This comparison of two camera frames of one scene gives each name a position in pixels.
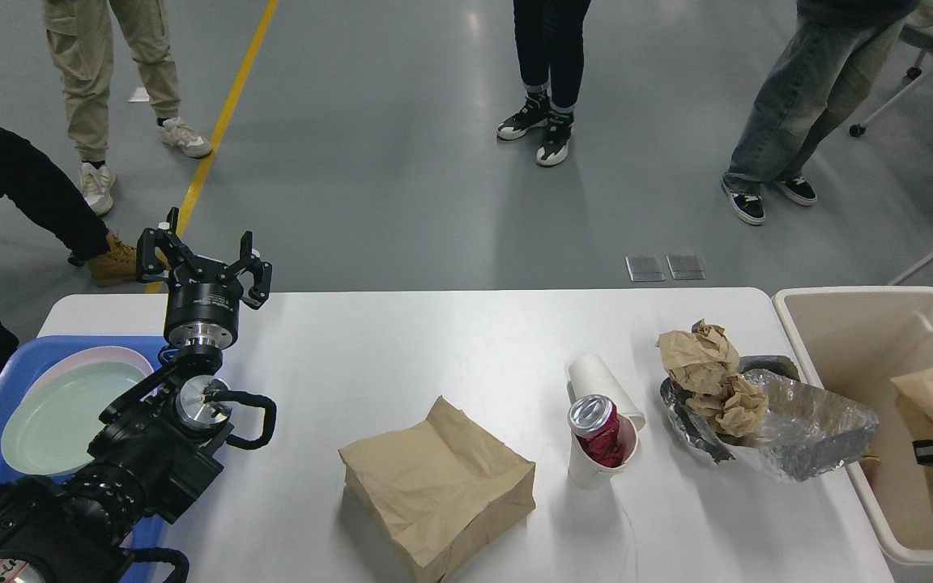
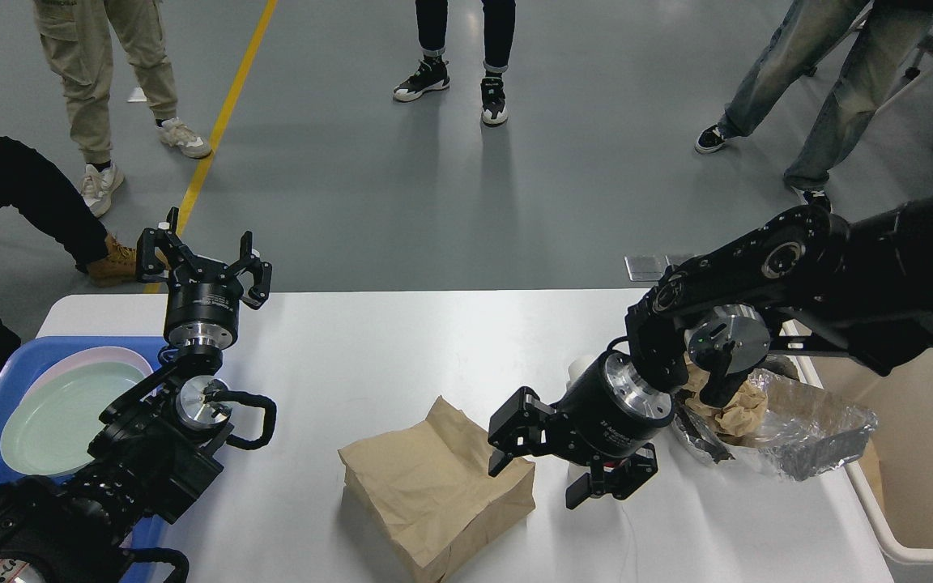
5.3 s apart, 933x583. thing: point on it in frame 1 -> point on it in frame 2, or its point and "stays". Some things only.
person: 549,37 -> 499,19
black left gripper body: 202,316 stays
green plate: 54,422 stays
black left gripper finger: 262,270 stays
